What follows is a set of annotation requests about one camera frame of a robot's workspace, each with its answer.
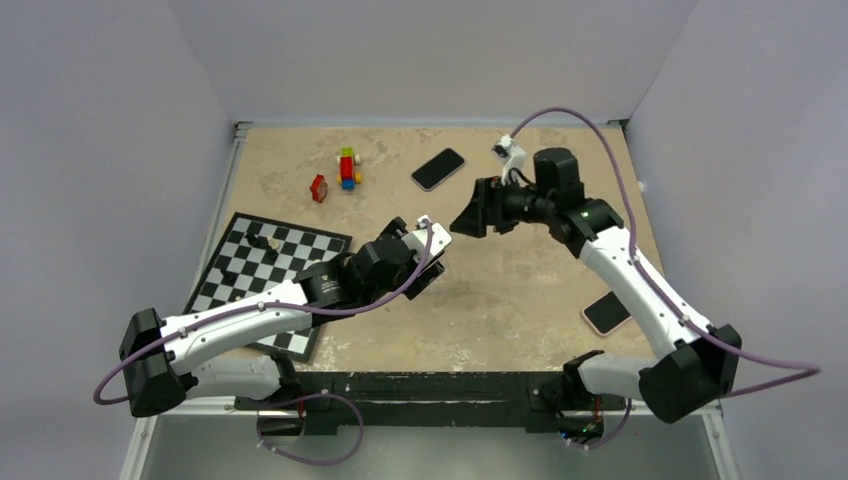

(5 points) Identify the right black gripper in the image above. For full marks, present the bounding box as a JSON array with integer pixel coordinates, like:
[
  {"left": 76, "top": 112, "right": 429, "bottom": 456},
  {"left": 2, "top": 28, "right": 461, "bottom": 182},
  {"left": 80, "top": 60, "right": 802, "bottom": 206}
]
[{"left": 450, "top": 173, "right": 555, "bottom": 238}]

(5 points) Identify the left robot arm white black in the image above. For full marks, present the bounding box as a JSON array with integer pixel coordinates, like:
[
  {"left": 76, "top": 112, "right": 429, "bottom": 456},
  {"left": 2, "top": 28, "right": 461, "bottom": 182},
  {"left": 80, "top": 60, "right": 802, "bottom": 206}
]
[{"left": 112, "top": 217, "right": 452, "bottom": 418}]

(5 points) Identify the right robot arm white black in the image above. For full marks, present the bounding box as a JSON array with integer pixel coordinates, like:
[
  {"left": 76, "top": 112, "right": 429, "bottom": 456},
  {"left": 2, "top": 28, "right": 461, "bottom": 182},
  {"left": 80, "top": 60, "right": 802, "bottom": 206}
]
[{"left": 450, "top": 146, "right": 742, "bottom": 423}]

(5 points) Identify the phone in pink case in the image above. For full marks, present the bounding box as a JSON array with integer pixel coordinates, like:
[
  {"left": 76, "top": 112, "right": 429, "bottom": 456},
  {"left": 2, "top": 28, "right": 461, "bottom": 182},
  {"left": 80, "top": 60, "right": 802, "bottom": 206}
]
[{"left": 581, "top": 291, "right": 631, "bottom": 337}]

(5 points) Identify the colourful toy brick car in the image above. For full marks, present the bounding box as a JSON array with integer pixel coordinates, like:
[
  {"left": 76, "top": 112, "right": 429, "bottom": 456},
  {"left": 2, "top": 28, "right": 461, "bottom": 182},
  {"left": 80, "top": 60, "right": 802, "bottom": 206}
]
[{"left": 336, "top": 147, "right": 362, "bottom": 191}]

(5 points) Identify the red owl toy block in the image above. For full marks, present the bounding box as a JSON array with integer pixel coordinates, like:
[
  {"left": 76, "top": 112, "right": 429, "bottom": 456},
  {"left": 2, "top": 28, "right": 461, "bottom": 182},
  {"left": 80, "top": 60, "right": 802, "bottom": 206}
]
[{"left": 309, "top": 174, "right": 328, "bottom": 203}]

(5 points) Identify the black white chessboard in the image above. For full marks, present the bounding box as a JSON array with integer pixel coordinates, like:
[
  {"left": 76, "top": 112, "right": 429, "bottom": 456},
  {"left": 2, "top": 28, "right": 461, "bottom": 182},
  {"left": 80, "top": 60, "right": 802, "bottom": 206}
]
[{"left": 183, "top": 211, "right": 353, "bottom": 364}]

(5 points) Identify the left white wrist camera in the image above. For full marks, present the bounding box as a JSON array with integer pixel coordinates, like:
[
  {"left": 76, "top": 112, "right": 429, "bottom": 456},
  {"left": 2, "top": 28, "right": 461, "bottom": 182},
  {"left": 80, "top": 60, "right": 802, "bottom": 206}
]
[{"left": 403, "top": 215, "right": 453, "bottom": 259}]

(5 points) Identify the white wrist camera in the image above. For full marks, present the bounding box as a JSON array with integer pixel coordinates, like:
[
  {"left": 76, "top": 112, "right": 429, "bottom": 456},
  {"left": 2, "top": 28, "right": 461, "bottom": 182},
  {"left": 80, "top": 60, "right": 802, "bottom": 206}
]
[
  {"left": 491, "top": 135, "right": 527, "bottom": 185},
  {"left": 403, "top": 215, "right": 453, "bottom": 259}
]

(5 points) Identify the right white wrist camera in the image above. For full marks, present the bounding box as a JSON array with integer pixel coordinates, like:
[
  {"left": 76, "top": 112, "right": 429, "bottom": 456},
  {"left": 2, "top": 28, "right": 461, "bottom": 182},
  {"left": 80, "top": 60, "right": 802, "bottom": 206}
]
[{"left": 491, "top": 135, "right": 527, "bottom": 185}]

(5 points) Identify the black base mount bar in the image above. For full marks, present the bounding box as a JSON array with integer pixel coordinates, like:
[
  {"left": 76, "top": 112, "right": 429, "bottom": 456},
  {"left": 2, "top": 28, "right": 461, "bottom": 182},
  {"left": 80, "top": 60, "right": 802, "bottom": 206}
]
[{"left": 234, "top": 371, "right": 626, "bottom": 438}]

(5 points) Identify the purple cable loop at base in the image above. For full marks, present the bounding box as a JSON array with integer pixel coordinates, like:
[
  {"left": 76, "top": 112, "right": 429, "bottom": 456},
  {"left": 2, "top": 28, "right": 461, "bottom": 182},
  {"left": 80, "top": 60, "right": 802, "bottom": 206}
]
[{"left": 256, "top": 392, "right": 366, "bottom": 466}]

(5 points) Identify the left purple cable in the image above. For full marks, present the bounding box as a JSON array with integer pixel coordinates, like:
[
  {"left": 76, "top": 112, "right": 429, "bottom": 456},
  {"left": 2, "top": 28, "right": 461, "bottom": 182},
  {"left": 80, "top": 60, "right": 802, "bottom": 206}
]
[{"left": 92, "top": 221, "right": 436, "bottom": 407}]

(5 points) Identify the aluminium frame rail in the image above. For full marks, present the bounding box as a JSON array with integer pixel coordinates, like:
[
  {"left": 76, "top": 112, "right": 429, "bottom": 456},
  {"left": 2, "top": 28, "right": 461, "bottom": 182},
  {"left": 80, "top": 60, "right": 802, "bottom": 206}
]
[{"left": 119, "top": 121, "right": 253, "bottom": 480}]

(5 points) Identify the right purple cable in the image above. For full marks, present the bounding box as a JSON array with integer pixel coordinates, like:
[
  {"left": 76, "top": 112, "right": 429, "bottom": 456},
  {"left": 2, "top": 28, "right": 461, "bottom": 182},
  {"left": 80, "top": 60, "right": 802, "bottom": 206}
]
[{"left": 508, "top": 107, "right": 821, "bottom": 399}]

